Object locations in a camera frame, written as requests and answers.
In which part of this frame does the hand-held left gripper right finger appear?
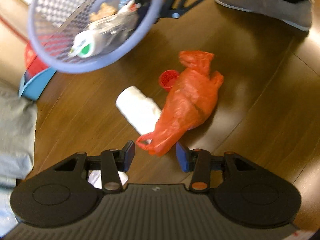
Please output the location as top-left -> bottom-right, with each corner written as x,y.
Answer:
176,142 -> 258,193

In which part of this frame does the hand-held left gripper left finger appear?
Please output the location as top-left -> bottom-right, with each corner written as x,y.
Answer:
53,141 -> 136,194

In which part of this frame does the white paper roll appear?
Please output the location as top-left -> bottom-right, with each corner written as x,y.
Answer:
115,85 -> 163,135

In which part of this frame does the red plastic bag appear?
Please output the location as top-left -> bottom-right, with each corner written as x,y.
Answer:
136,50 -> 224,157

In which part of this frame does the red bottle cap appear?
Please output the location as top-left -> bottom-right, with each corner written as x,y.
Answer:
159,69 -> 179,91

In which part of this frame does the clear plastic bottle white cap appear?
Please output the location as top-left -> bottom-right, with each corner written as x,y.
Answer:
68,11 -> 140,58

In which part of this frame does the lavender mesh basket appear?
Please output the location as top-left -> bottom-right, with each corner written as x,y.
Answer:
28,0 -> 165,74

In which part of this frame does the person's slipper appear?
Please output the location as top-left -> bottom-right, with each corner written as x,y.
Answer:
213,0 -> 315,32

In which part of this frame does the grey curtain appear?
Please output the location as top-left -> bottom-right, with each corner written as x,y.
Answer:
0,85 -> 38,188

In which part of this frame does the blue dustpan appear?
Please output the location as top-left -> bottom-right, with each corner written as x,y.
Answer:
18,67 -> 57,101

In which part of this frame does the red broom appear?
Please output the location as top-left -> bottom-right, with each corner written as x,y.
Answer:
0,14 -> 52,74

